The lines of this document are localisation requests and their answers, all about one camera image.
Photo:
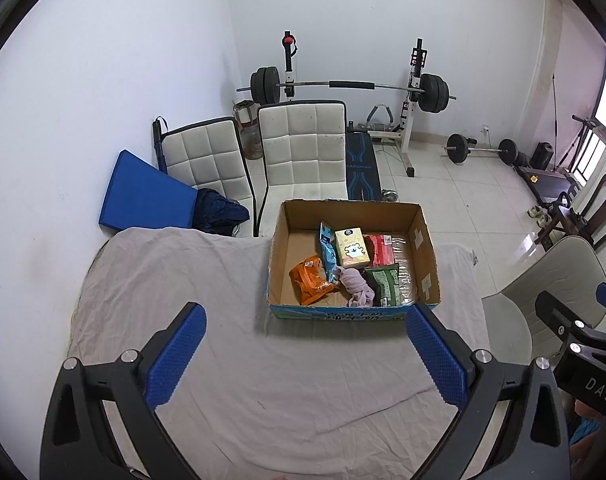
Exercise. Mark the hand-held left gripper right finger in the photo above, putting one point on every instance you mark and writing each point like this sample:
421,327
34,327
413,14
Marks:
435,355

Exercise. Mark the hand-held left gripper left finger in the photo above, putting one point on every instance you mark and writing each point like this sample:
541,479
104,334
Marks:
175,355

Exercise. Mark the green snack packet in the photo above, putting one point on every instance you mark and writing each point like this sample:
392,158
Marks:
388,285

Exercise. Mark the grey sock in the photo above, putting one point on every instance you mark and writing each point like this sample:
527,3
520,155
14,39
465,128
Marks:
355,285

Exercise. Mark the red snack packet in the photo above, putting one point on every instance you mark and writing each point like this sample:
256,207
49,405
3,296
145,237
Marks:
381,250

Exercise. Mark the yellow tissue pack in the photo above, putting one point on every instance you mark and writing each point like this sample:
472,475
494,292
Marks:
352,249

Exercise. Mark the orange snack packet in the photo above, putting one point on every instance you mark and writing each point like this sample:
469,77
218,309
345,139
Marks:
310,280

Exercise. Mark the long blue snack packet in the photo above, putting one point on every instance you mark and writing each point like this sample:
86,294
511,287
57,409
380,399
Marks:
328,252

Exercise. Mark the cardboard box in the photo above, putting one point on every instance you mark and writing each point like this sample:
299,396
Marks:
288,250

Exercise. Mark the person's right hand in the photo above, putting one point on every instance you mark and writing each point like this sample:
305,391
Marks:
589,408

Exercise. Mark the grey shell chair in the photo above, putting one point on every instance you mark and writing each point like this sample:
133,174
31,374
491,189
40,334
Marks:
548,280

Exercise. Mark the grey table cloth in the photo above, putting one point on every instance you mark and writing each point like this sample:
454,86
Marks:
158,270

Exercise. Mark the dark wooden chair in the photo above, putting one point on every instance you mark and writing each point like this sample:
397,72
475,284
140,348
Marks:
603,205

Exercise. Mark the white slipper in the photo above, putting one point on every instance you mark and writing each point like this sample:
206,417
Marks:
535,211
544,219

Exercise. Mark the black treadmill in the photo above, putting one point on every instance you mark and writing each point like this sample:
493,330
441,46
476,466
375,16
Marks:
548,185

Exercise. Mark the dark blue jacket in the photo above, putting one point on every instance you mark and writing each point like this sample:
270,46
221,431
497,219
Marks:
218,210

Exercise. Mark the black speaker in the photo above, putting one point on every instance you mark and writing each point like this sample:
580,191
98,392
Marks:
542,155

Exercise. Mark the black metal stand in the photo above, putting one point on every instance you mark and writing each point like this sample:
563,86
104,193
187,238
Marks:
583,135

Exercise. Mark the metal bowl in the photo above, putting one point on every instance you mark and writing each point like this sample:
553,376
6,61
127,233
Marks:
389,195

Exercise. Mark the blue foam mat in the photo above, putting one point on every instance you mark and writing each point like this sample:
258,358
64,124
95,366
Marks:
143,190

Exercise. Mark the window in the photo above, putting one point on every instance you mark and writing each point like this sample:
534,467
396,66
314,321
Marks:
602,110

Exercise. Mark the short barbell with black plates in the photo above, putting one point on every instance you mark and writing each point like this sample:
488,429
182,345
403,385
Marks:
457,148

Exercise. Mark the white padded chair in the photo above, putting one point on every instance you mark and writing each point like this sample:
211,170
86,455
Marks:
303,150
203,160

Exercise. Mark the black weight bench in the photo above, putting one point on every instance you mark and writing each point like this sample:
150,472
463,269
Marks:
362,165

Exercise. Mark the black and blue pole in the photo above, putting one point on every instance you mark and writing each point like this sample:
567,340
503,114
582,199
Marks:
159,145

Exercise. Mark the white bench press rack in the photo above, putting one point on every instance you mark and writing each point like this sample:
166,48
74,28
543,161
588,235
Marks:
408,130

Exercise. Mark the large glass jar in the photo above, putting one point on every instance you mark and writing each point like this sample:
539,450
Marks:
250,140

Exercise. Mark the long barbell with black plates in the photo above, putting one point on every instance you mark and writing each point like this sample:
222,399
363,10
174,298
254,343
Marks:
353,83

